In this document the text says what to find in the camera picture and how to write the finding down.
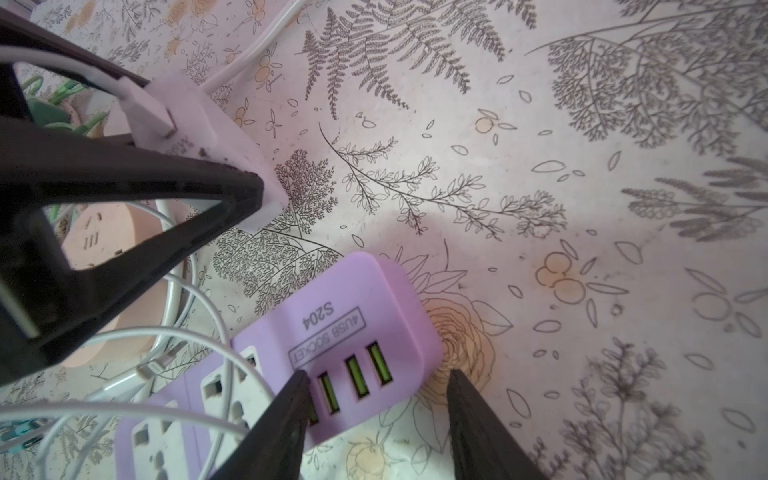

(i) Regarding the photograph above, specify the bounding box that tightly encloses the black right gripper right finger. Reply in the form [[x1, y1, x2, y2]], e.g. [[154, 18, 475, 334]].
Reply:
[[446, 369, 545, 480]]

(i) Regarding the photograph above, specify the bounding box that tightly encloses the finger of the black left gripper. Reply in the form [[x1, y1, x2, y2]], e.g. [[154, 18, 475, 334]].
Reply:
[[1, 118, 264, 384], [1, 9, 149, 120]]

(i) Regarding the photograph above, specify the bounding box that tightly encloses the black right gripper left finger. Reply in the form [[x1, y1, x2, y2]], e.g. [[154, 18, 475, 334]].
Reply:
[[213, 370, 311, 480]]

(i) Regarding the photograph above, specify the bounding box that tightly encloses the round pink power socket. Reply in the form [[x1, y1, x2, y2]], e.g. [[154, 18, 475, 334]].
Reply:
[[46, 198, 189, 367]]

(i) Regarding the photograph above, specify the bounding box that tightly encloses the purple power strip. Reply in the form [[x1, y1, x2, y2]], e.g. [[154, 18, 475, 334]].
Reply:
[[115, 252, 443, 479]]

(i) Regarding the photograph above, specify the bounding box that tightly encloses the white charger plug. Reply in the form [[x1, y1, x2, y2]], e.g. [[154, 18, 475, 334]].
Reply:
[[119, 72, 289, 234]]

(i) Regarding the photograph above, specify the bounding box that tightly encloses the white cable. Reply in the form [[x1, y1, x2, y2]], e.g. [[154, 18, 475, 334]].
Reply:
[[0, 0, 310, 480]]

